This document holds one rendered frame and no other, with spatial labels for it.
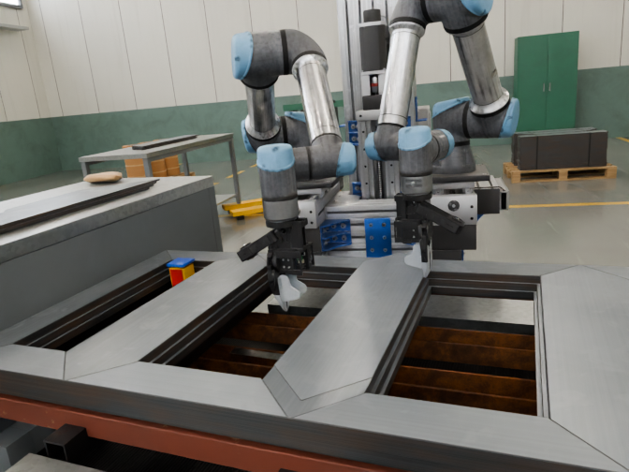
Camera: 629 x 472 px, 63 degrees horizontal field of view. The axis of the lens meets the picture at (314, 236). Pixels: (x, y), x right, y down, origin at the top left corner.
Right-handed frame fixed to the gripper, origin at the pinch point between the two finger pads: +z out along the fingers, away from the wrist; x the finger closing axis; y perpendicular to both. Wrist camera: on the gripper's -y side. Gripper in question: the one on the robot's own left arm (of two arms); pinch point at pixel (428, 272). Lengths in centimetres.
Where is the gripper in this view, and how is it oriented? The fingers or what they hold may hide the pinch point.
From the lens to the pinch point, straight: 130.9
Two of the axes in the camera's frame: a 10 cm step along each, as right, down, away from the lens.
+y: -9.3, -0.2, 3.7
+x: -3.6, 2.8, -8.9
